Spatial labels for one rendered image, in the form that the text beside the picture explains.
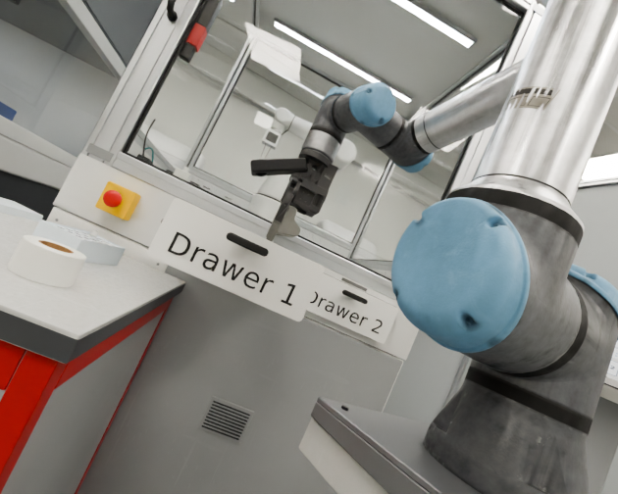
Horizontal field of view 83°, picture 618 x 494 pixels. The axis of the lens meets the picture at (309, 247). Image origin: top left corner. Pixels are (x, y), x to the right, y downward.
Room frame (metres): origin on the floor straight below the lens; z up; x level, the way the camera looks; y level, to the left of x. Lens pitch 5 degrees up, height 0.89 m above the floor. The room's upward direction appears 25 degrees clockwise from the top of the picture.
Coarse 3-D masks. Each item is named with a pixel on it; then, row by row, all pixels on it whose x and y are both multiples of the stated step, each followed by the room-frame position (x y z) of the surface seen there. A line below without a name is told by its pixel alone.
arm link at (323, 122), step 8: (336, 88) 0.70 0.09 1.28; (344, 88) 0.70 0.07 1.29; (328, 96) 0.71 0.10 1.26; (336, 96) 0.70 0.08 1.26; (328, 104) 0.70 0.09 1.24; (320, 112) 0.71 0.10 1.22; (328, 112) 0.69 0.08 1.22; (320, 120) 0.71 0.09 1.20; (328, 120) 0.70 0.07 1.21; (312, 128) 0.71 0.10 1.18; (320, 128) 0.70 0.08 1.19; (328, 128) 0.70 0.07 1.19; (336, 128) 0.70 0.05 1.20; (336, 136) 0.71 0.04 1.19; (344, 136) 0.73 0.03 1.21
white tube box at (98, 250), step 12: (36, 228) 0.60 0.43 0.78; (48, 228) 0.60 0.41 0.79; (60, 228) 0.62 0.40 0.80; (72, 228) 0.67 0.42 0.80; (60, 240) 0.60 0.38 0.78; (72, 240) 0.59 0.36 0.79; (84, 240) 0.60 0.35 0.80; (96, 240) 0.67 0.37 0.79; (108, 240) 0.72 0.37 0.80; (84, 252) 0.61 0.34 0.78; (96, 252) 0.64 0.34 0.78; (108, 252) 0.67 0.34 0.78; (120, 252) 0.70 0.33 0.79; (108, 264) 0.69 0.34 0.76
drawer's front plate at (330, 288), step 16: (320, 288) 0.96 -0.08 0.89; (336, 288) 0.97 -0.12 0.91; (352, 288) 0.97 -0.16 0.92; (320, 304) 0.96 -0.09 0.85; (336, 304) 0.97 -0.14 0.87; (352, 304) 0.98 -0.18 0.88; (368, 304) 0.98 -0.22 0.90; (384, 304) 0.99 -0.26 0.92; (336, 320) 0.97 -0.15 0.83; (352, 320) 0.98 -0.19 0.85; (368, 320) 0.99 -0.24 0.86; (384, 320) 0.99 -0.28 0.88; (368, 336) 0.99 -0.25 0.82; (384, 336) 1.00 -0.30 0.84
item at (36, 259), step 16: (32, 240) 0.42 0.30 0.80; (48, 240) 0.46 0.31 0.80; (16, 256) 0.42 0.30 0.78; (32, 256) 0.41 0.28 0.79; (48, 256) 0.42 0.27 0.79; (64, 256) 0.43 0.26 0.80; (80, 256) 0.46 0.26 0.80; (16, 272) 0.41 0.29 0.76; (32, 272) 0.42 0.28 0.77; (48, 272) 0.42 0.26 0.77; (64, 272) 0.43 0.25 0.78
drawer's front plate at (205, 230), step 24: (168, 216) 0.60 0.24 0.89; (192, 216) 0.60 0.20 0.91; (216, 216) 0.61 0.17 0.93; (168, 240) 0.60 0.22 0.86; (192, 240) 0.60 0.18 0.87; (216, 240) 0.61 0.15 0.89; (264, 240) 0.62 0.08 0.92; (168, 264) 0.60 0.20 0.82; (192, 264) 0.61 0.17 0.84; (240, 264) 0.62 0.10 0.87; (264, 264) 0.62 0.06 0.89; (288, 264) 0.63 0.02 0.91; (312, 264) 0.64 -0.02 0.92; (240, 288) 0.62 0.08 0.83; (264, 288) 0.63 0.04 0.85; (288, 288) 0.63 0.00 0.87; (312, 288) 0.64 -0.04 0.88; (288, 312) 0.64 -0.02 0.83
